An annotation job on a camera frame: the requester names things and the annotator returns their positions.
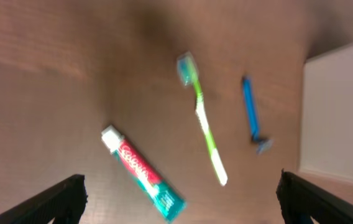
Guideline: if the red teal Colgate toothpaste tube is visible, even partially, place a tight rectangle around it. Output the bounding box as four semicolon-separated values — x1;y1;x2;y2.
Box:
101;125;186;223

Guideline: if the green white toothbrush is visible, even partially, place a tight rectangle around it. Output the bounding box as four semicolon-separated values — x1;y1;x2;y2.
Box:
176;52;228;187

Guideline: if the cream box with pink interior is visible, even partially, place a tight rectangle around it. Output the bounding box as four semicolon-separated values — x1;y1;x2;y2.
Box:
298;43;353;184

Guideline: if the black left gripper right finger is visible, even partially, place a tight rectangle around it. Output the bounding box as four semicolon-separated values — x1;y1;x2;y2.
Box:
276;170;353;224

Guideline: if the blue disposable razor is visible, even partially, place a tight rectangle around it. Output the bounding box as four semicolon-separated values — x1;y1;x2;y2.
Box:
242;76;273;154

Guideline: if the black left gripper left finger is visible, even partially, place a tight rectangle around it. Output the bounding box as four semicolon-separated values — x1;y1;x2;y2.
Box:
0;174;88;224

